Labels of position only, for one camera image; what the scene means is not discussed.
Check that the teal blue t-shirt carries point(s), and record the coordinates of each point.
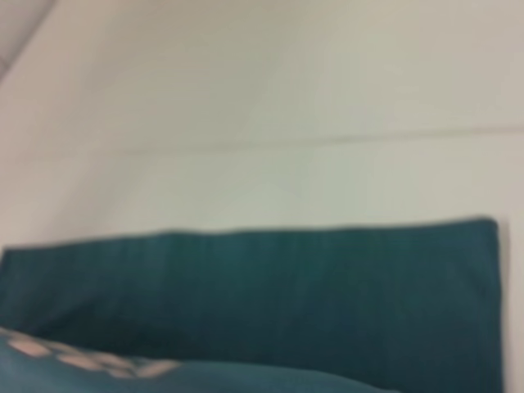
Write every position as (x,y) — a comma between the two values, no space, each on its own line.
(262,303)

